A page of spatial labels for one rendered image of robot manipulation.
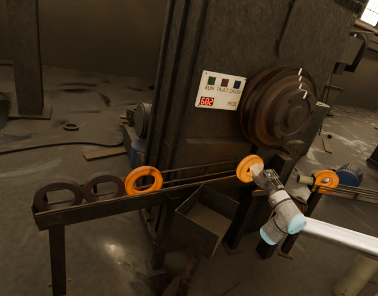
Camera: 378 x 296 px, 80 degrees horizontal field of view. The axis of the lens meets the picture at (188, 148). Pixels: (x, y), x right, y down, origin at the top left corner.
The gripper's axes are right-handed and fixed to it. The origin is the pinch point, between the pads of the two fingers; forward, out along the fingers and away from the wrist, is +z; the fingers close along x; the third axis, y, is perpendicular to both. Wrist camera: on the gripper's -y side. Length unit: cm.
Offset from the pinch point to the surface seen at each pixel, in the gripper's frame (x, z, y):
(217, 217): 19.7, -14.7, -20.1
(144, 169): 53, 10, -10
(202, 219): 27.7, -14.2, -20.7
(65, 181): 86, 10, -14
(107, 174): 69, 10, -12
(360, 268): -78, -57, -41
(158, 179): 45.3, 8.5, -15.9
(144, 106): 18, 130, -55
